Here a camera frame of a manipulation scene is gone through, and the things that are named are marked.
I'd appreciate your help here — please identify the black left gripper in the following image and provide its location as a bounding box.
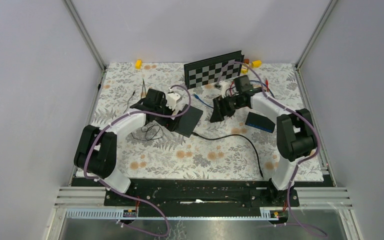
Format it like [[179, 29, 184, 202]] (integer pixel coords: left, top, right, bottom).
[[155, 98, 183, 132]]

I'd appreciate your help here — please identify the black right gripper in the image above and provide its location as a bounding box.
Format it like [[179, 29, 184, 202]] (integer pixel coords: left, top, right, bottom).
[[209, 93, 246, 124]]

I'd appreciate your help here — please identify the black ethernet cable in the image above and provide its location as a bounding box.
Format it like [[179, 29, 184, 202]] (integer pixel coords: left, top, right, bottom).
[[191, 131, 265, 178]]

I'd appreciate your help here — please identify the black ribbed network switch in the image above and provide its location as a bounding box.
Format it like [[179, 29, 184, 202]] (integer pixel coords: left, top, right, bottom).
[[245, 112, 276, 134]]

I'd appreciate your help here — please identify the red ethernet cable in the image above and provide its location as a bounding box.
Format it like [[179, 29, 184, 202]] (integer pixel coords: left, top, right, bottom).
[[228, 78, 271, 97]]

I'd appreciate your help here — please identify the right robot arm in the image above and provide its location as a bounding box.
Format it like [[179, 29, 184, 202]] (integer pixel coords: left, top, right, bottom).
[[210, 75, 320, 206]]

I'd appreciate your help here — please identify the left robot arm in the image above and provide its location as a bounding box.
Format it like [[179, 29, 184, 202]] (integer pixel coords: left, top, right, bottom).
[[73, 89, 191, 206]]

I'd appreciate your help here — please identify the floral patterned table mat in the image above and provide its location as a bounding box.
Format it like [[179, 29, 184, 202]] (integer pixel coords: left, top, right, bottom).
[[76, 62, 325, 182]]

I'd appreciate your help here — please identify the yellow block left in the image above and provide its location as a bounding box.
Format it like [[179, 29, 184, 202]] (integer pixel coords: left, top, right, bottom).
[[135, 59, 143, 70]]

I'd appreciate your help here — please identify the yellow block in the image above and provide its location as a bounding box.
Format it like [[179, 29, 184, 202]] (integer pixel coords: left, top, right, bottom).
[[251, 60, 262, 68], [135, 59, 143, 70]]

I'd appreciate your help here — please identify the checkerboard calibration board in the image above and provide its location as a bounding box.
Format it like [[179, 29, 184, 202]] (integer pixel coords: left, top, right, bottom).
[[183, 50, 245, 89]]

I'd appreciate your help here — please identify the small toy figure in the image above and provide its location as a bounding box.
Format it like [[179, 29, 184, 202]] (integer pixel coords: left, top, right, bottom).
[[240, 58, 250, 75]]

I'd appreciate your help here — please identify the yellow block right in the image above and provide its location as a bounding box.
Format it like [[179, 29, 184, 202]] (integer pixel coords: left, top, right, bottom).
[[251, 60, 262, 68]]

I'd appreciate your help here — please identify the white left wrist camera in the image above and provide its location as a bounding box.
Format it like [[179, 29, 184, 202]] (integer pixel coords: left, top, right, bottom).
[[165, 91, 182, 111]]

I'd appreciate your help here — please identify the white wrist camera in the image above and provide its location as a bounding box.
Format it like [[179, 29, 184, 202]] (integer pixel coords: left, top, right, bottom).
[[219, 82, 230, 98], [165, 91, 182, 111]]

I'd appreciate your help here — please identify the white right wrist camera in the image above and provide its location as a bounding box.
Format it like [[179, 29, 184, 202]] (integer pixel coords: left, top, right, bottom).
[[219, 82, 230, 98]]

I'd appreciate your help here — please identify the thin black power cable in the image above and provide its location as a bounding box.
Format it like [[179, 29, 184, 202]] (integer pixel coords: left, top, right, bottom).
[[124, 78, 165, 142]]

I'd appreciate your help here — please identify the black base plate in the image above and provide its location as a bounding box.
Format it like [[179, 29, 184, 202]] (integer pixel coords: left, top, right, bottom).
[[71, 177, 335, 219]]

